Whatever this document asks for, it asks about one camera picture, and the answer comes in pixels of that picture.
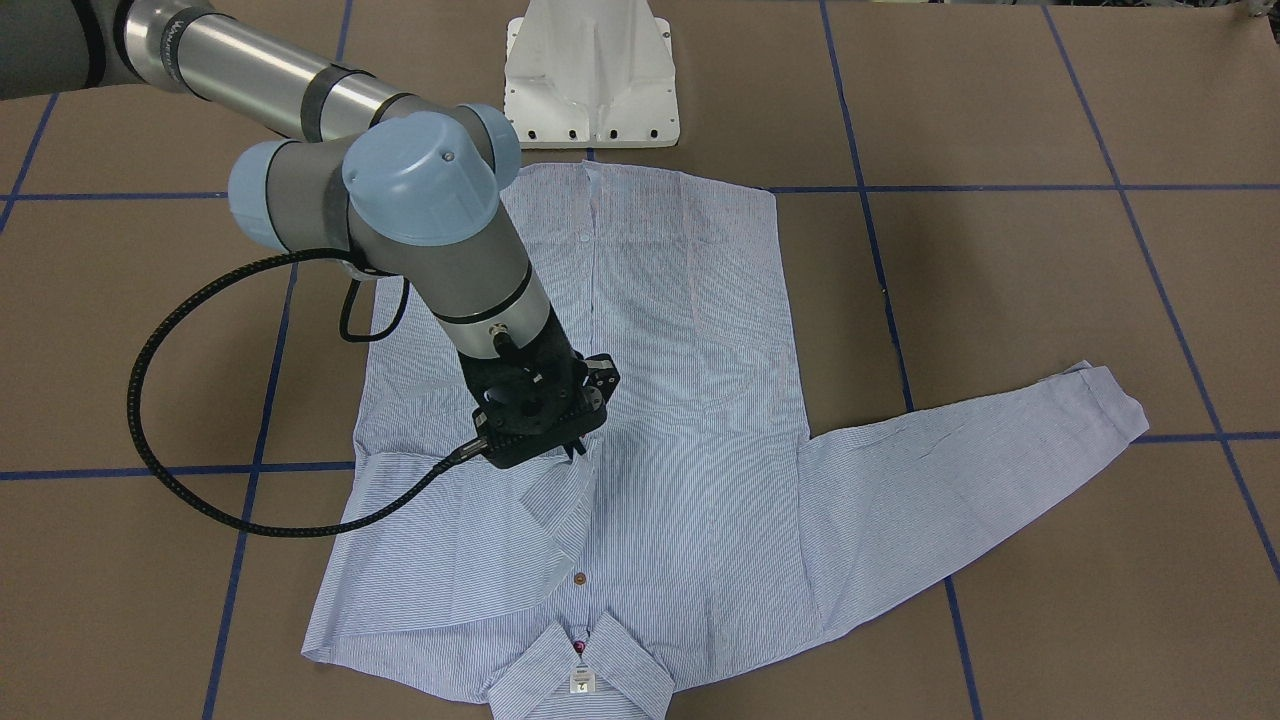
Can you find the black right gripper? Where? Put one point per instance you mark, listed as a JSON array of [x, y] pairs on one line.
[[603, 381]]

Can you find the light blue striped shirt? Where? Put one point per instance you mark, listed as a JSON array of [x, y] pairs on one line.
[[705, 532]]

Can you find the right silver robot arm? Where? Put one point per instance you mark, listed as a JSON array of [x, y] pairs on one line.
[[360, 173]]

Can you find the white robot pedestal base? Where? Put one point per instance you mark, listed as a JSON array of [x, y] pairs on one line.
[[591, 75]]

